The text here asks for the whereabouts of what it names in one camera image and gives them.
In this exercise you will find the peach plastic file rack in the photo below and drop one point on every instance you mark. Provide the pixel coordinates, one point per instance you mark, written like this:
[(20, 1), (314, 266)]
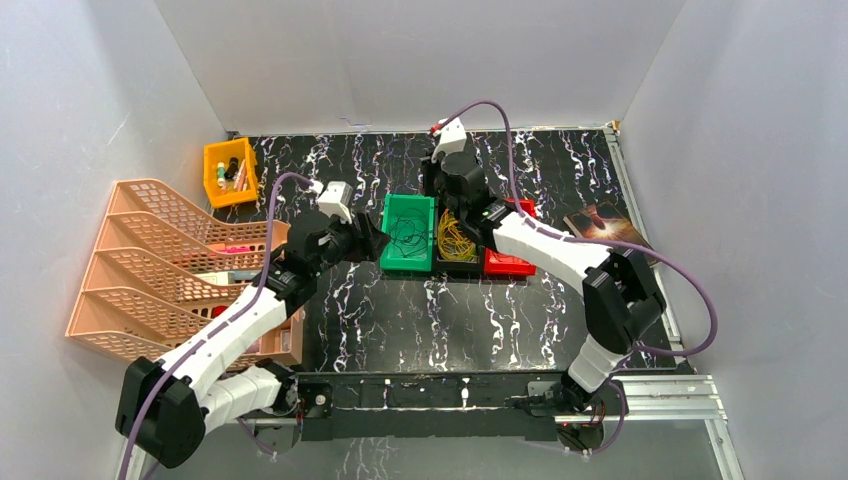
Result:
[(161, 269)]

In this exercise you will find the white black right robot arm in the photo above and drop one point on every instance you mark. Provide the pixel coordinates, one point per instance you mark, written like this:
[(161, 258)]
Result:
[(621, 297)]

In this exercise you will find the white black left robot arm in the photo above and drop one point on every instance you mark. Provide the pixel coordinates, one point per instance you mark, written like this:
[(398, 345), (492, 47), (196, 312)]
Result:
[(167, 406)]

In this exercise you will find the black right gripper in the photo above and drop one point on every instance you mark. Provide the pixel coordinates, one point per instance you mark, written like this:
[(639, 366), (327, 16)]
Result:
[(438, 164)]

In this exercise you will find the red plastic bin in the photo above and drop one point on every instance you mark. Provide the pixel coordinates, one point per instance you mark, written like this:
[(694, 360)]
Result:
[(502, 265)]

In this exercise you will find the black plastic bin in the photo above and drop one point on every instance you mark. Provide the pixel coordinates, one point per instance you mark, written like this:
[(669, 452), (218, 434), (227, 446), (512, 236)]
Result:
[(454, 253)]

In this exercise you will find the aluminium table frame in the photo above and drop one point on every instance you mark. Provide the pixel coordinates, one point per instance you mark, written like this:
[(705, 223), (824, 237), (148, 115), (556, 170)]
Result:
[(169, 404)]

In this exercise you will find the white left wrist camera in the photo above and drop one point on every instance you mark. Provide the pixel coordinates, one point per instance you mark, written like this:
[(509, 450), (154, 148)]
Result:
[(333, 199)]

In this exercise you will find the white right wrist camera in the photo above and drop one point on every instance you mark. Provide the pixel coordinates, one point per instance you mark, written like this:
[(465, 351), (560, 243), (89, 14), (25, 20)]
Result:
[(450, 136)]

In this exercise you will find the green plastic bin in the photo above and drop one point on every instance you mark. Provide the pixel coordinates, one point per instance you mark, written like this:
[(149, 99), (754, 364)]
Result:
[(409, 220)]

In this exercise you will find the yellow plastic bin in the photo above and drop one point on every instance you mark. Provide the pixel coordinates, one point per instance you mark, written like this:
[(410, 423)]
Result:
[(229, 173)]

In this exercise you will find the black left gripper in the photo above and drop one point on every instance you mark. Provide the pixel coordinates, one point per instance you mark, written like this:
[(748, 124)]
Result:
[(361, 237)]

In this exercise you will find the dark paperback book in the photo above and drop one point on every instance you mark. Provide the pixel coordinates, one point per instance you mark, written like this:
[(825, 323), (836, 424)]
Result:
[(604, 221)]

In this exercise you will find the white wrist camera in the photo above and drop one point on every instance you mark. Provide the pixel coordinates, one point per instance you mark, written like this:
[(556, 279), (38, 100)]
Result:
[(450, 136), (333, 199)]

